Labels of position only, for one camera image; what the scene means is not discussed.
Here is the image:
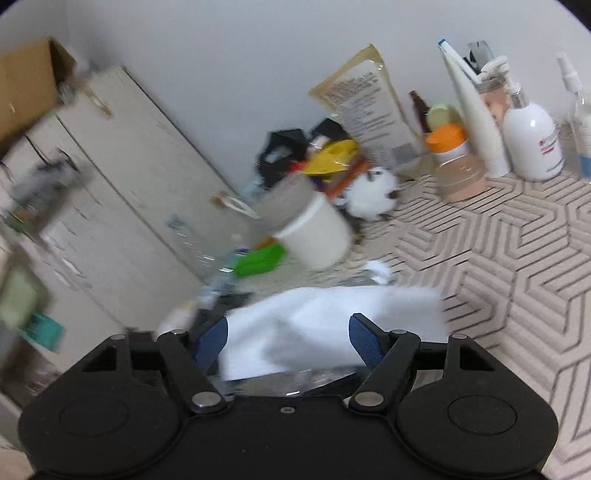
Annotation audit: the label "green round lid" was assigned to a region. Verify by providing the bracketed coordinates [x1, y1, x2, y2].
[426, 103, 463, 132]

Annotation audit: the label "beige printed food pouch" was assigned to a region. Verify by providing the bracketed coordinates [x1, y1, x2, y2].
[308, 45, 426, 173]

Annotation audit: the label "white cosmetic tube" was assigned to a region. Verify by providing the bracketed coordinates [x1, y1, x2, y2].
[438, 39, 510, 178]

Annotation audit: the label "beige wardrobe cabinet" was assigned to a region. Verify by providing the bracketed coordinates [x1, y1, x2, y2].
[1, 67, 246, 371]

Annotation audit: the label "white jar with beige lid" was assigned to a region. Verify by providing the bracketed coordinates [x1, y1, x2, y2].
[253, 173, 353, 271]

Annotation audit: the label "white fluffy sheep toy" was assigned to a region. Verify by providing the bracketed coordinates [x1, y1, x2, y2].
[344, 167, 400, 221]

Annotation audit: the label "green rectangular box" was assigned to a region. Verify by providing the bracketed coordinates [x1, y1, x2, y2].
[233, 244, 286, 278]

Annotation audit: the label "brown cardboard box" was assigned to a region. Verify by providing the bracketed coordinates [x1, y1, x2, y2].
[0, 37, 76, 149]

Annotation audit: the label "orange lid cream jar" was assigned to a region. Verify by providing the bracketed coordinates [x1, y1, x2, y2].
[426, 123, 486, 202]

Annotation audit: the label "clear spray bottle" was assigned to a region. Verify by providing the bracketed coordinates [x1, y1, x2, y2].
[557, 52, 590, 183]

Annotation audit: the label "yellow snack bag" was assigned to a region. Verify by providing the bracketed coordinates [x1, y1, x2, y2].
[304, 139, 360, 176]

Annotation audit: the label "small brown glass bottle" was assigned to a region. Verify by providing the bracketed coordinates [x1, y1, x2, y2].
[409, 90, 431, 134]

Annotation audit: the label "white paper towel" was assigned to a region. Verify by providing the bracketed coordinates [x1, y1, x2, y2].
[153, 286, 449, 381]

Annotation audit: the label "white pump lotion bottle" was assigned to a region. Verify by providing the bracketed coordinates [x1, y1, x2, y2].
[499, 63, 564, 181]

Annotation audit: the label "black bag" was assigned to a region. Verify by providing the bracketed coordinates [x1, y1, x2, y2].
[256, 129, 308, 189]

